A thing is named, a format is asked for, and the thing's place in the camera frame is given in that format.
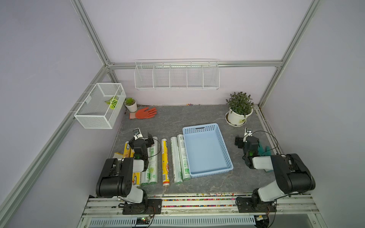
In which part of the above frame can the white mesh wall basket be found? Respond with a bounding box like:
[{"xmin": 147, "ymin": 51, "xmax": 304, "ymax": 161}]
[{"xmin": 74, "ymin": 83, "xmax": 126, "ymax": 129}]

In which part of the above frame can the white wire wall shelf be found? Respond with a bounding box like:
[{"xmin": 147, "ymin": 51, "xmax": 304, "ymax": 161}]
[{"xmin": 134, "ymin": 59, "xmax": 220, "ymax": 90}]

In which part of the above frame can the yellow red wrap roll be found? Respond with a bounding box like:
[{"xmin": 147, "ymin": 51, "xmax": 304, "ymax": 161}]
[{"xmin": 162, "ymin": 139, "xmax": 170, "ymax": 187}]

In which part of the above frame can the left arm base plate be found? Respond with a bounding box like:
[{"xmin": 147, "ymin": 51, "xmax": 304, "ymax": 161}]
[{"xmin": 122, "ymin": 199, "xmax": 162, "ymax": 215}]

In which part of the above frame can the green rubber glove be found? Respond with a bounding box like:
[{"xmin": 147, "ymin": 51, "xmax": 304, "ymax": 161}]
[{"xmin": 254, "ymin": 142, "xmax": 273, "ymax": 172}]

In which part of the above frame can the red rubber glove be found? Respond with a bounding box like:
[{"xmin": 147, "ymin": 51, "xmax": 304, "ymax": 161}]
[{"xmin": 129, "ymin": 107, "xmax": 157, "ymax": 119}]

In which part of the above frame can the large potted green plant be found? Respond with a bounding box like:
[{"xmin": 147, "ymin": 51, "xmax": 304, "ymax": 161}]
[{"xmin": 226, "ymin": 92, "xmax": 254, "ymax": 127}]

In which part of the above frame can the white green wrap roll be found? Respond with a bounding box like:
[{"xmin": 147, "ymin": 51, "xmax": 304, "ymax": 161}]
[
  {"xmin": 170, "ymin": 136, "xmax": 183, "ymax": 184},
  {"xmin": 177, "ymin": 134, "xmax": 191, "ymax": 181}
]

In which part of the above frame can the small potted succulent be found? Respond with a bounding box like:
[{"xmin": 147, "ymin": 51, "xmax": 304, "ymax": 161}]
[{"xmin": 124, "ymin": 97, "xmax": 138, "ymax": 113}]

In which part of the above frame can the white slotted cable duct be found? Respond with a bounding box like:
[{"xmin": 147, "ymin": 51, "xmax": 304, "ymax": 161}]
[{"xmin": 88, "ymin": 215, "xmax": 256, "ymax": 228}]

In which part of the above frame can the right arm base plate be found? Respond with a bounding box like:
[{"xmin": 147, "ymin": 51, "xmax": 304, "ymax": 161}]
[{"xmin": 235, "ymin": 197, "xmax": 277, "ymax": 214}]

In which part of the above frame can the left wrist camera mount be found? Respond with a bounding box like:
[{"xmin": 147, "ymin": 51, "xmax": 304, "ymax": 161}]
[{"xmin": 133, "ymin": 128, "xmax": 143, "ymax": 140}]

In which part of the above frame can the light blue plastic basket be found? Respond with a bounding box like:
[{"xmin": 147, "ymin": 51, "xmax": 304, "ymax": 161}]
[{"xmin": 182, "ymin": 123, "xmax": 233, "ymax": 178}]

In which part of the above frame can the green leaf toy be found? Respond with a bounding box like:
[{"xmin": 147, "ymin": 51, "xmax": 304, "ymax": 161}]
[{"xmin": 105, "ymin": 96, "xmax": 118, "ymax": 110}]

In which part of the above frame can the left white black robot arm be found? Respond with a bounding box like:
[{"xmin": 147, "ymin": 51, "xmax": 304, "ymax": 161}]
[{"xmin": 96, "ymin": 135, "xmax": 155, "ymax": 205}]

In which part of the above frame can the green grape wrap roll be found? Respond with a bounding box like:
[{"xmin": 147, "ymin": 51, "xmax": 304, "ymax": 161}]
[
  {"xmin": 140, "ymin": 164, "xmax": 149, "ymax": 186},
  {"xmin": 149, "ymin": 136, "xmax": 159, "ymax": 184}
]

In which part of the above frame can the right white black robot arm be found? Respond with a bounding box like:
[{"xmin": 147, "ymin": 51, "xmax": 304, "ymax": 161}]
[{"xmin": 234, "ymin": 136, "xmax": 316, "ymax": 210}]

